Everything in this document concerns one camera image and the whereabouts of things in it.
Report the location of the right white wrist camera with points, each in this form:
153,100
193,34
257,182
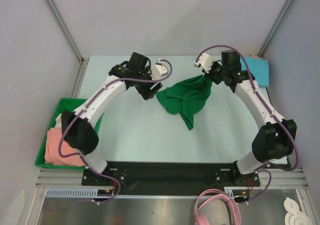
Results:
205,61

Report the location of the green t shirt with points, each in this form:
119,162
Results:
186,98

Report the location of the white t shirt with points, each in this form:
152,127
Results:
58,121

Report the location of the white cable duct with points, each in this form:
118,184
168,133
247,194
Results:
72,192

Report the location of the aluminium frame post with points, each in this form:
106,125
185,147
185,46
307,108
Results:
64,29
275,26

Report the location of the pink headphones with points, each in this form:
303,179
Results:
215,207

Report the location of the white round lids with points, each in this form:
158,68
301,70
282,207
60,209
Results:
293,214

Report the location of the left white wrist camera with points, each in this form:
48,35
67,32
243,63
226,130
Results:
158,70

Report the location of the left aluminium frame post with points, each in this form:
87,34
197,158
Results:
64,29

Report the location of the aluminium frame rail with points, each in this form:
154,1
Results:
279,179

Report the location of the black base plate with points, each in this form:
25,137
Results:
140,188

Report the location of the green plastic bin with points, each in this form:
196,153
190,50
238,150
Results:
57,135

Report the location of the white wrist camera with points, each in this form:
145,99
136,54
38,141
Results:
158,70
205,61

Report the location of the right aluminium frame post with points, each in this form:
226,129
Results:
275,26

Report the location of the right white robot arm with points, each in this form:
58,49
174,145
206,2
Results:
275,138

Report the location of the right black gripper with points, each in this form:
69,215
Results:
210,72

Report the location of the folded blue t shirt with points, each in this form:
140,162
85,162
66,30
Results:
260,70

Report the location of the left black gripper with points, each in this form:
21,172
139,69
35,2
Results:
147,93

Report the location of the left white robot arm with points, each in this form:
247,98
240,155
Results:
113,87

